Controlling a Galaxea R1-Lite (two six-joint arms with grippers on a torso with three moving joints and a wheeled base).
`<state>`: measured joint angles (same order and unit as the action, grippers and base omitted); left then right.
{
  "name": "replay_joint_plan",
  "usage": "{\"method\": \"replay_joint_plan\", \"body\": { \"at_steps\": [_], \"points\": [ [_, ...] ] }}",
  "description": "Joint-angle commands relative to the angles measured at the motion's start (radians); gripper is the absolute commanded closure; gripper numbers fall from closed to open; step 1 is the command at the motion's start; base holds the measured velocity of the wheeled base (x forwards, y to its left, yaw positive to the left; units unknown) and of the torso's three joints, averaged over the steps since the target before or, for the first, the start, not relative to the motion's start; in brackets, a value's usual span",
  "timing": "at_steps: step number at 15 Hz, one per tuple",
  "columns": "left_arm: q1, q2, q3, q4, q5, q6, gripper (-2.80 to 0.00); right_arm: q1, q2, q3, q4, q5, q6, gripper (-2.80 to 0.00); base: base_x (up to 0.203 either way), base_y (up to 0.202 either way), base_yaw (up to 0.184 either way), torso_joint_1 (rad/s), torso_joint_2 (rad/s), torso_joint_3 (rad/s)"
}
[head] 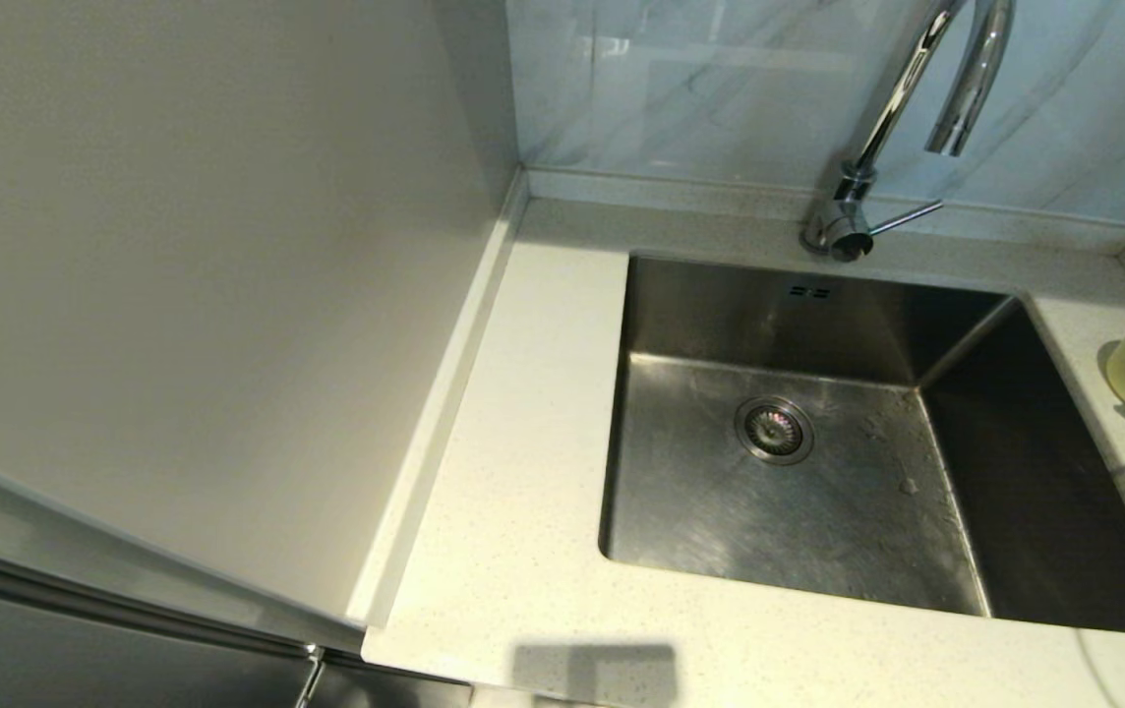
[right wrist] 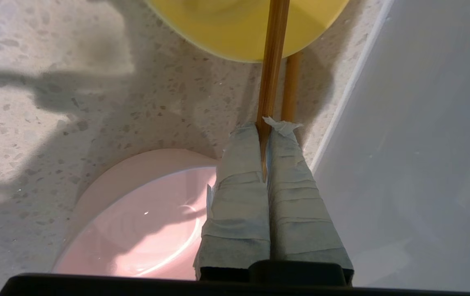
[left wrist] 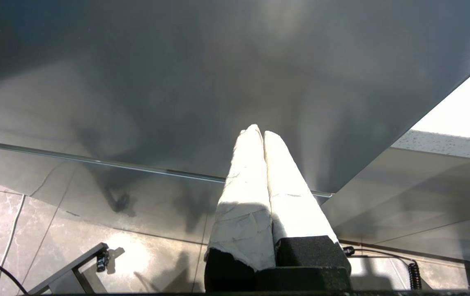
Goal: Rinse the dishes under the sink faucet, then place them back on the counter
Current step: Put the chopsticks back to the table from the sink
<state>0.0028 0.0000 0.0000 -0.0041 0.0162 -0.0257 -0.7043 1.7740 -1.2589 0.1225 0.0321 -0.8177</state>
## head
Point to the thin chrome faucet lever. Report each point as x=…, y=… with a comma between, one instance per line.
x=907, y=216

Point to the round metal drain strainer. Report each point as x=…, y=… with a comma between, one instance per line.
x=774, y=430

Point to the grey cabinet door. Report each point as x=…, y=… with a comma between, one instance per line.
x=81, y=659

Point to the stainless steel sink basin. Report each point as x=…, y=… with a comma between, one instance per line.
x=720, y=551

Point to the chrome gooseneck faucet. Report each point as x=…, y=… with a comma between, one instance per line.
x=887, y=118

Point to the beige tall cabinet side panel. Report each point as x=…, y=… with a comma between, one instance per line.
x=179, y=246

